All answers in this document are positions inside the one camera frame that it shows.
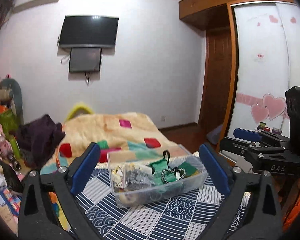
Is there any floral yellow cloth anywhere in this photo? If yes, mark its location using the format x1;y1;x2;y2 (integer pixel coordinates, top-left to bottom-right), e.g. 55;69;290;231
111;163;136;189

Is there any green yellow sponge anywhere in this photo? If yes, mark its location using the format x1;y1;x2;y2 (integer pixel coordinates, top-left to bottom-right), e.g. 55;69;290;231
178;161;198;178

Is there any white fleece cloth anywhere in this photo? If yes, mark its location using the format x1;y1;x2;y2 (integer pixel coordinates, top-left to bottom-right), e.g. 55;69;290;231
125;169;155;191

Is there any yellow white plush ball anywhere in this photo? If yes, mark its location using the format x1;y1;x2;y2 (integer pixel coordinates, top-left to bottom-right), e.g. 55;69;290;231
119;194;138;206

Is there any black white fabric bag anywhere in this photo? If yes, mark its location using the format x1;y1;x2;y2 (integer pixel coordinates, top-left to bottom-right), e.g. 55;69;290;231
161;150;186;184

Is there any colourful fleece blanket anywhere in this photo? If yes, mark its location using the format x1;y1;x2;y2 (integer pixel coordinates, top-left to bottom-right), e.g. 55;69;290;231
40;112;177;174

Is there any brown wooden door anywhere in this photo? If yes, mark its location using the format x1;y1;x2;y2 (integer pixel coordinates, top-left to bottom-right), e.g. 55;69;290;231
199;4;232;143

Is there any blue patterned bed cover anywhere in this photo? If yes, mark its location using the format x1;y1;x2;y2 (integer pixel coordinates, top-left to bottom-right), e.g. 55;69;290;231
76;169;224;239

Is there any clear plastic storage box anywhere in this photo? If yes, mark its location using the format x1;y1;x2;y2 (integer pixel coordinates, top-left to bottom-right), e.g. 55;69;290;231
108;145;207;207

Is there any dark purple clothes pile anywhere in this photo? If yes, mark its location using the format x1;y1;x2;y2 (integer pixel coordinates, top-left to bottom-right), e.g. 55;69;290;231
15;114;65;168

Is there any yellow plush behind blanket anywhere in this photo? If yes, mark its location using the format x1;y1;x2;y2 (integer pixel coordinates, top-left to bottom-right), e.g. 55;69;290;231
65;102;95;122

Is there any green bottle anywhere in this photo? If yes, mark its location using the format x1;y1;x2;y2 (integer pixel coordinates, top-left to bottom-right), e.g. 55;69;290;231
8;135;21;159

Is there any pink rabbit figure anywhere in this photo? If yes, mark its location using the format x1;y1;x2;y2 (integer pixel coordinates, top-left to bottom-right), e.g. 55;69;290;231
0;124;13;158

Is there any green box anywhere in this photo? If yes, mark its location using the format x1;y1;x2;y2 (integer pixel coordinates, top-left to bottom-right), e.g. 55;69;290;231
0;109;20;135

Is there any white sliding wardrobe door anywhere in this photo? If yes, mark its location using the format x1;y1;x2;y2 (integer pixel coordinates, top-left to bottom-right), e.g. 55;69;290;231
228;2;300;137

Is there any grey plush toy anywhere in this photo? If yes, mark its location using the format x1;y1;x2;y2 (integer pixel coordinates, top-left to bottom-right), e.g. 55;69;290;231
0;78;23;115

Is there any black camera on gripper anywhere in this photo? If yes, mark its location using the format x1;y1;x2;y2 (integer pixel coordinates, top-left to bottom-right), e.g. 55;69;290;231
285;86;300;156

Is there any small wall monitor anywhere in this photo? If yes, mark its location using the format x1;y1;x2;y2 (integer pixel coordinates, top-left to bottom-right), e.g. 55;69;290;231
69;48;102;73

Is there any large wall television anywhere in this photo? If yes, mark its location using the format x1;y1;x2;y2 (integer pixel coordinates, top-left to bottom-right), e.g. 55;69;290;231
59;15;119;48

